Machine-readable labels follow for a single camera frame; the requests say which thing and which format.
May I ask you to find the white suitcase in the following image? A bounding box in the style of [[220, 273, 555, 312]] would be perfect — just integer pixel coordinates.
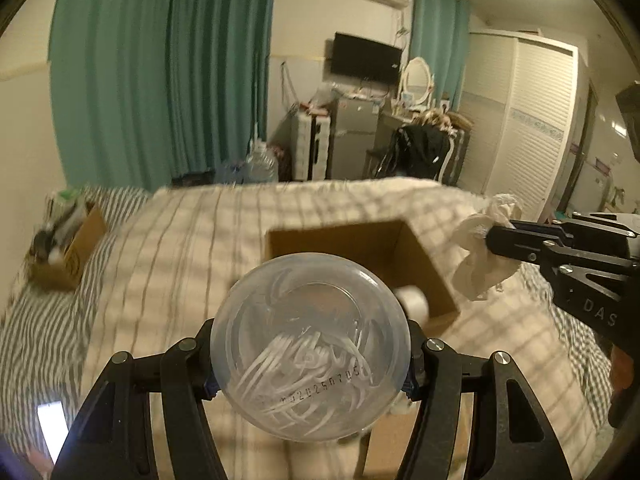
[[290, 112, 331, 181]]

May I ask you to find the black jacket on chair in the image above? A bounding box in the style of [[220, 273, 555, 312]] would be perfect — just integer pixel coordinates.
[[384, 125, 450, 180]]

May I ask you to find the plaid cream blanket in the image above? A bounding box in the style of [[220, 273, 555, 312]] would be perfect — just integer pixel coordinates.
[[80, 178, 611, 479]]

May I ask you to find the clear plastic water bottle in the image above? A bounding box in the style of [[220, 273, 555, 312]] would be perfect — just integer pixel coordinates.
[[210, 252, 410, 442]]

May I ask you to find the white tape roll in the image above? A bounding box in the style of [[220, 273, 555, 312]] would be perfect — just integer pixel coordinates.
[[394, 285, 430, 327]]

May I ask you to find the glowing smartphone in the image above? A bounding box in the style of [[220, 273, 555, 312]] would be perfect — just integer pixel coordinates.
[[37, 401, 68, 464]]

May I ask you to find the large green curtain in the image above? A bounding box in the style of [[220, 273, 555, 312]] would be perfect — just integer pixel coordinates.
[[49, 0, 273, 191]]

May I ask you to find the oval white vanity mirror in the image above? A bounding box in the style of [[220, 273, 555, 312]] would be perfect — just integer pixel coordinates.
[[400, 56, 434, 105]]

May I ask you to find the black wall television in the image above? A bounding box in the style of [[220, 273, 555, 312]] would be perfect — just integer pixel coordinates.
[[330, 32, 402, 86]]

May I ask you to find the open brown cardboard box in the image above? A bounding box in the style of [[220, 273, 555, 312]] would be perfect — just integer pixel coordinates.
[[265, 219, 459, 336]]

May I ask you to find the small cluttered cardboard box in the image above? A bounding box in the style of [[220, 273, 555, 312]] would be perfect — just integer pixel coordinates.
[[27, 196, 107, 292]]

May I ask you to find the grey mini fridge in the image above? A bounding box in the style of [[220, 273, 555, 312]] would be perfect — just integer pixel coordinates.
[[329, 98, 380, 180]]

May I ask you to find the striped grey bed sheet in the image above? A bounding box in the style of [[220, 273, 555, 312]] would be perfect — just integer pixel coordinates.
[[1, 185, 152, 455]]

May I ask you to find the large clear water jug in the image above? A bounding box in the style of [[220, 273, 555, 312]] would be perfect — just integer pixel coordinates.
[[245, 140, 279, 183]]

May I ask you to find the green window curtain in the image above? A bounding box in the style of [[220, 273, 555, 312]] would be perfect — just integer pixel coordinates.
[[409, 0, 471, 107]]

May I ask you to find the white louvered wardrobe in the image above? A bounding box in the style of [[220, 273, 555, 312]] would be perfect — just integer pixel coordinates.
[[458, 30, 580, 221]]

